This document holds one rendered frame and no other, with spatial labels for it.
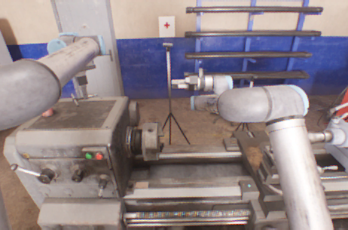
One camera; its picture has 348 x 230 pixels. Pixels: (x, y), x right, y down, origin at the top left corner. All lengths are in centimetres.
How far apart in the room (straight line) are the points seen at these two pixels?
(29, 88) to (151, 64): 383
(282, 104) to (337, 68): 495
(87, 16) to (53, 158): 342
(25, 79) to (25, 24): 456
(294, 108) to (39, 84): 66
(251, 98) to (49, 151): 102
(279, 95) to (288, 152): 17
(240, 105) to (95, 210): 109
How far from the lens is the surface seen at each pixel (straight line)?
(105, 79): 448
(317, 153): 193
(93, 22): 427
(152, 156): 123
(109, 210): 135
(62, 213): 147
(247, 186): 137
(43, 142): 120
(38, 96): 44
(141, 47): 414
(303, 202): 66
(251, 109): 62
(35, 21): 486
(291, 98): 68
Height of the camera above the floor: 189
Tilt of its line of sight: 30 degrees down
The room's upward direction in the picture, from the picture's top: 2 degrees counter-clockwise
